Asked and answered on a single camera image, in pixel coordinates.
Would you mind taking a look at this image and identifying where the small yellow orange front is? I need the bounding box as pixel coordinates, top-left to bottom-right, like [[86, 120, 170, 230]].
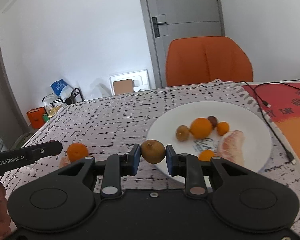
[[198, 150, 215, 161]]

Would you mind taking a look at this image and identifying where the green-brown fruit front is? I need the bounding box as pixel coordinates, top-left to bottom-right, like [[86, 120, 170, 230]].
[[175, 125, 190, 142]]

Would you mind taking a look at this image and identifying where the green-brown fruit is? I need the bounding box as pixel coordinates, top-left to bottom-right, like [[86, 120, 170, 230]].
[[175, 125, 190, 142], [141, 140, 166, 164]]

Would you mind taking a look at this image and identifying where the green-brown fruit back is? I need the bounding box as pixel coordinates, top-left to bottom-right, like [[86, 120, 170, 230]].
[[141, 140, 166, 164]]

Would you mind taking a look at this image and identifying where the large orange front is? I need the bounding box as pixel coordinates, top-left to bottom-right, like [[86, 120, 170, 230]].
[[190, 118, 213, 139]]

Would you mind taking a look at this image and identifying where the large orange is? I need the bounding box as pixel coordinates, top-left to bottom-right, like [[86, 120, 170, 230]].
[[190, 118, 213, 139], [66, 142, 89, 163]]

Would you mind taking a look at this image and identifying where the large orange back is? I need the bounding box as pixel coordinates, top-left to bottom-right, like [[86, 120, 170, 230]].
[[66, 142, 89, 163]]

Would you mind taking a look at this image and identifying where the peeled pomelo segment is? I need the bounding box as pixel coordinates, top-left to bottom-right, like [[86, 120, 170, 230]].
[[217, 130, 245, 166], [59, 156, 71, 168]]

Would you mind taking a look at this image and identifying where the small orange tangerine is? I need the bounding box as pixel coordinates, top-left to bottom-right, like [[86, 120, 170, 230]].
[[216, 121, 230, 136]]

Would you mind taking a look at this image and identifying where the dark red plum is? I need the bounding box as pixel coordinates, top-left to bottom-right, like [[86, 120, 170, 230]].
[[207, 116, 218, 129]]

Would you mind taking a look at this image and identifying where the white ceramic plate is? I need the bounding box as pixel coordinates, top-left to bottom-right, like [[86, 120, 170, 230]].
[[146, 101, 273, 172]]

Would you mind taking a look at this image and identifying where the patterned white tablecloth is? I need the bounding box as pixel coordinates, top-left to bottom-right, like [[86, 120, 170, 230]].
[[1, 81, 300, 235]]

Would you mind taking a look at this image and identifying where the orange paper bag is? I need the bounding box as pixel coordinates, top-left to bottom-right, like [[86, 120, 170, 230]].
[[26, 107, 46, 129]]

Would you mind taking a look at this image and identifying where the green box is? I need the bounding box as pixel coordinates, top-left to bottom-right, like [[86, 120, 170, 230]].
[[43, 114, 50, 123]]

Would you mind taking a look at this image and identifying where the black metal rack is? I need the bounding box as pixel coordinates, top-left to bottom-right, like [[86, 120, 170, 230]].
[[42, 88, 84, 107]]

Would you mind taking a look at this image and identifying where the blue white plastic bag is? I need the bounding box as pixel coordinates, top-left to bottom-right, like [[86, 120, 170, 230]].
[[51, 79, 73, 101]]

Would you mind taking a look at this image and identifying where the orange chair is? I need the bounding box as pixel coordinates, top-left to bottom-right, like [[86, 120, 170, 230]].
[[165, 36, 254, 87]]

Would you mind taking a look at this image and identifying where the red orange table mat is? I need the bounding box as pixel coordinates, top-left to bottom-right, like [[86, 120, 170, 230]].
[[241, 80, 300, 160]]

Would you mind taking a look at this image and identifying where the grey door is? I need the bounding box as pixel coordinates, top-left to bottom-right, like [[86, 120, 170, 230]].
[[140, 0, 224, 87]]

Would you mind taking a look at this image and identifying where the black cable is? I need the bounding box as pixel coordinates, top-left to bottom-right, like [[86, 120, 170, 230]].
[[239, 78, 300, 165]]

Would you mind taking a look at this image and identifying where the black door handle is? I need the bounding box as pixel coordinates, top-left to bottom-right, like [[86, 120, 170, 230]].
[[152, 17, 167, 37]]

